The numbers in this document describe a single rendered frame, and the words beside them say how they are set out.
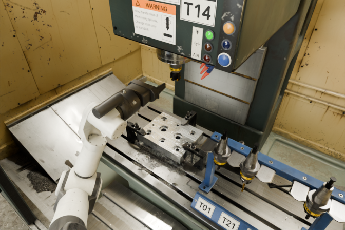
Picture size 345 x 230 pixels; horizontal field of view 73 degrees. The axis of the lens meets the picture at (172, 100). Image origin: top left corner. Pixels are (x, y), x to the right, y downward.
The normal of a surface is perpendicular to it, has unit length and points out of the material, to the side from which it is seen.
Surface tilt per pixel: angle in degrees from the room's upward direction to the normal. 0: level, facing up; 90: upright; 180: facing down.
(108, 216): 8
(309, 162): 0
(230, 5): 90
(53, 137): 24
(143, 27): 90
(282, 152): 0
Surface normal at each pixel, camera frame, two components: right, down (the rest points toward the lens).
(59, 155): 0.33, -0.59
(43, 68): 0.80, 0.36
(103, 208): -0.10, -0.84
